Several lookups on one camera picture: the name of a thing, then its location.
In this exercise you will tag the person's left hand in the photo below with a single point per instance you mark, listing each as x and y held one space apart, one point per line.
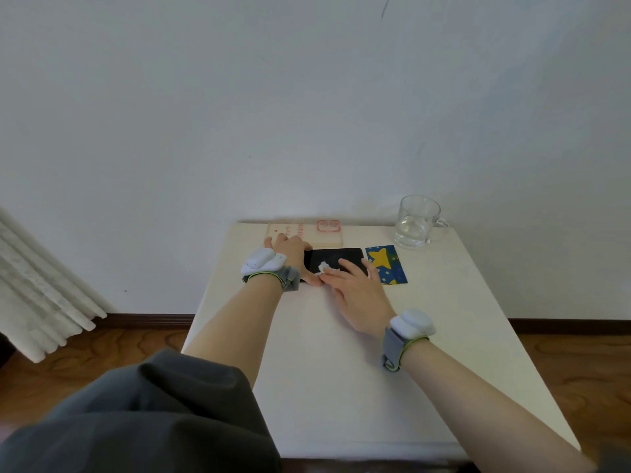
293 253

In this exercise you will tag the person's right hand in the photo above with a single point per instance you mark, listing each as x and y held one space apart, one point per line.
360 300

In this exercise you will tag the small white cleaning wipe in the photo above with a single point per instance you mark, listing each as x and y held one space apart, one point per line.
324 267

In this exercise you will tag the black smartphone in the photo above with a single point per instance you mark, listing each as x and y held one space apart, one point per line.
335 256

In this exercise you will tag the person's right forearm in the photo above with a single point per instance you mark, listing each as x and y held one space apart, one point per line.
483 413

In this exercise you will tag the person's left forearm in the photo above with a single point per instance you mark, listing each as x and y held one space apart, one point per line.
236 330

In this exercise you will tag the clear phone case red print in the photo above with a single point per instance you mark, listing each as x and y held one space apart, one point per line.
310 231

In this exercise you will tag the blue card yellow star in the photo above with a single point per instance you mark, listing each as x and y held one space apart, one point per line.
389 265

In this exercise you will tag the glass mug with water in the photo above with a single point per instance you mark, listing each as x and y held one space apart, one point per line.
416 221

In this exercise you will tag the dark grey shirt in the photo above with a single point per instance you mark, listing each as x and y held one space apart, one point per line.
148 418

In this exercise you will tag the white curtain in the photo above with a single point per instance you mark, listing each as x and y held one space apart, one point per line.
34 300

